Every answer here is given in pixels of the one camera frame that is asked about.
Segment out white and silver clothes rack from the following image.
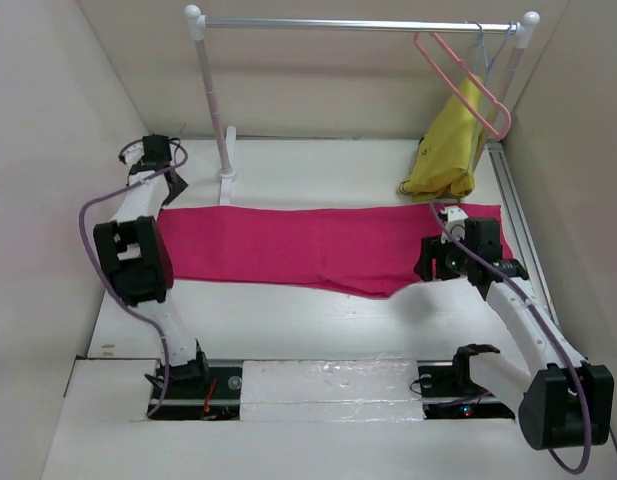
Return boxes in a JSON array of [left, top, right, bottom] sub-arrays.
[[184, 4, 541, 206]]

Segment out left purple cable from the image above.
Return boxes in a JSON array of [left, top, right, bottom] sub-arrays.
[[77, 139, 190, 419]]

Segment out yellow garment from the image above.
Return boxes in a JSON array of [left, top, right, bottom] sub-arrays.
[[397, 95, 483, 201]]

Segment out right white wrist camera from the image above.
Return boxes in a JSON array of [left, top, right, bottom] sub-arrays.
[[437, 206, 468, 244]]

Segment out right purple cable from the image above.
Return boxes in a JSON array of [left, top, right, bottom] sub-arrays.
[[427, 200, 592, 475]]

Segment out pink trousers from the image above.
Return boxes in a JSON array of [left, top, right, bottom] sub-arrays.
[[156, 200, 515, 300]]

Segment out purple cable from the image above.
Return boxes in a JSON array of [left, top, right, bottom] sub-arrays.
[[427, 200, 592, 475], [77, 139, 190, 419]]

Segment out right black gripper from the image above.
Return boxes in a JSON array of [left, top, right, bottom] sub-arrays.
[[412, 230, 475, 281]]

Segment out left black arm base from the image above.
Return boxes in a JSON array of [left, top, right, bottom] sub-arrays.
[[144, 354, 244, 421]]

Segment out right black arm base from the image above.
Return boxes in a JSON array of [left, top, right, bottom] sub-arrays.
[[410, 343, 516, 420]]

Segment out pink plastic hanger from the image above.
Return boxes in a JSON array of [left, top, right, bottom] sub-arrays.
[[413, 30, 513, 139]]

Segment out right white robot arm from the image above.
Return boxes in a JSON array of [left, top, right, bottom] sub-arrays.
[[414, 207, 614, 452]]

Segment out light blue plastic hanger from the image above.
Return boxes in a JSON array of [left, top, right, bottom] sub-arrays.
[[466, 22, 516, 173]]

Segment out aluminium rail right side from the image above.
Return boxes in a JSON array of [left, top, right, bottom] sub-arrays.
[[487, 142, 561, 328]]

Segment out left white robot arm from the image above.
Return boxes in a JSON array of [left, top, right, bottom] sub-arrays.
[[93, 134, 211, 397]]

